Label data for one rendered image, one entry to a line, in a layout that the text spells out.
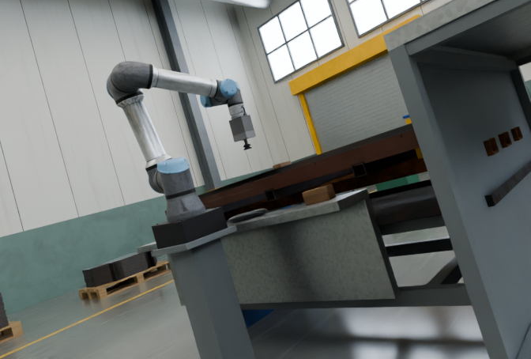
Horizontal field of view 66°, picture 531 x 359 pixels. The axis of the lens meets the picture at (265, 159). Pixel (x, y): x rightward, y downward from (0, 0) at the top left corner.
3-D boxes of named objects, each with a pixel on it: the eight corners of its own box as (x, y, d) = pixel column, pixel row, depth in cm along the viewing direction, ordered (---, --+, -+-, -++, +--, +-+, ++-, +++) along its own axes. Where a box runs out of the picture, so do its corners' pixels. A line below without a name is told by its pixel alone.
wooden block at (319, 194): (305, 205, 148) (301, 193, 149) (312, 202, 154) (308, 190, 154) (330, 199, 143) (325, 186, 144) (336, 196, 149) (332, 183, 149)
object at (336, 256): (186, 303, 229) (169, 242, 231) (401, 293, 142) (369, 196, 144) (181, 305, 226) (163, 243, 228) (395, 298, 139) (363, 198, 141)
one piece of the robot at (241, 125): (253, 106, 191) (261, 140, 191) (239, 111, 197) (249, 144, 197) (238, 107, 184) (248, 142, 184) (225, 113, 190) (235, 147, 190)
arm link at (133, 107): (163, 198, 161) (105, 67, 156) (153, 199, 174) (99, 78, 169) (190, 185, 167) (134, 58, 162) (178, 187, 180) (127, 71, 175)
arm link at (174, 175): (170, 195, 150) (160, 159, 150) (160, 197, 161) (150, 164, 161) (200, 187, 156) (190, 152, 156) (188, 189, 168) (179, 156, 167)
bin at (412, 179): (393, 205, 601) (381, 167, 604) (425, 197, 575) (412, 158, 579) (381, 213, 549) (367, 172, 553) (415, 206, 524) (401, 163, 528)
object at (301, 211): (169, 242, 231) (167, 236, 231) (369, 196, 144) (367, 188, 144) (137, 253, 216) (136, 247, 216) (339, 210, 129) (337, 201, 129)
